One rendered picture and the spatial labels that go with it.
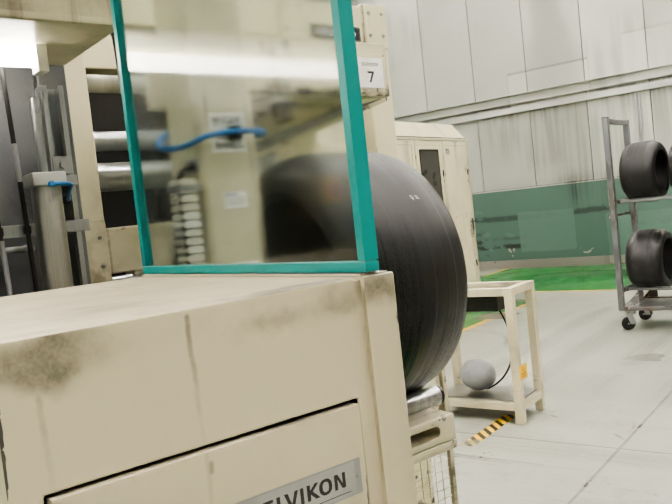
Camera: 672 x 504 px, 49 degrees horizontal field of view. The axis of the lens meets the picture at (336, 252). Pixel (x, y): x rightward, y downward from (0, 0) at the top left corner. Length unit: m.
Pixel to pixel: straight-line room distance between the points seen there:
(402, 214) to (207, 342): 0.88
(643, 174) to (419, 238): 5.59
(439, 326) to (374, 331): 0.77
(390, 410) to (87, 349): 0.33
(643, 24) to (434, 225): 11.70
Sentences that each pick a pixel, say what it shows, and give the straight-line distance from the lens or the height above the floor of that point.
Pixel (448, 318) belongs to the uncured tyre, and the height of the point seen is 1.10.
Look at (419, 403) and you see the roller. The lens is 1.65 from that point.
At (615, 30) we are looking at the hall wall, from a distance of 13.21.
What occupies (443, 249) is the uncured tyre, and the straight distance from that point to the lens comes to 1.51.
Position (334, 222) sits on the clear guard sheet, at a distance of 0.79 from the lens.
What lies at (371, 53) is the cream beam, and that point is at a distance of 2.07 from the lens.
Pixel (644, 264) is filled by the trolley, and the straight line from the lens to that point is 7.03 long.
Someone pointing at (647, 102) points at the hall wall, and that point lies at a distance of 12.95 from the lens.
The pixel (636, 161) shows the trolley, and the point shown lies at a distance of 7.03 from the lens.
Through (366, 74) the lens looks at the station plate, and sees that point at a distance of 2.04.
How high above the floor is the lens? 1.33
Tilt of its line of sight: 3 degrees down
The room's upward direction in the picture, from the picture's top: 6 degrees counter-clockwise
